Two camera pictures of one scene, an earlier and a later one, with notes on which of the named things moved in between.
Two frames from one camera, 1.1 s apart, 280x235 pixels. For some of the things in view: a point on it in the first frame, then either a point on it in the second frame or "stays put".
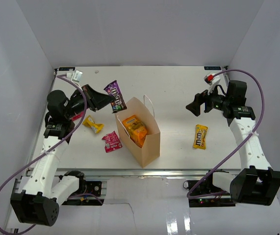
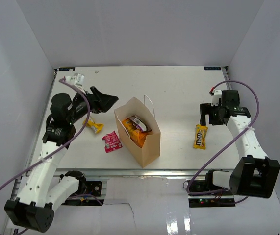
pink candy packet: x=112 y=142 stays put
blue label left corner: x=66 y=68 stays put
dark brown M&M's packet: x=118 y=104 -> x=138 y=124
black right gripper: x=199 y=99 -> x=207 y=109
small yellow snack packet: x=89 y=122 stays put
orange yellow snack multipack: x=137 y=131 stays put
